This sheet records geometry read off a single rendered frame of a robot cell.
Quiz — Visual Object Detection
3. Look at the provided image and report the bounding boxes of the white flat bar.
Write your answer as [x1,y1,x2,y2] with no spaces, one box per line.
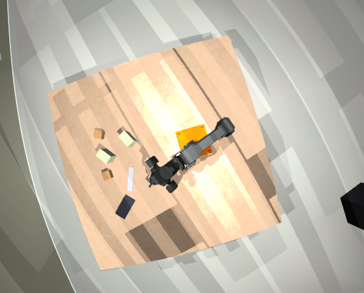
[127,167,134,191]

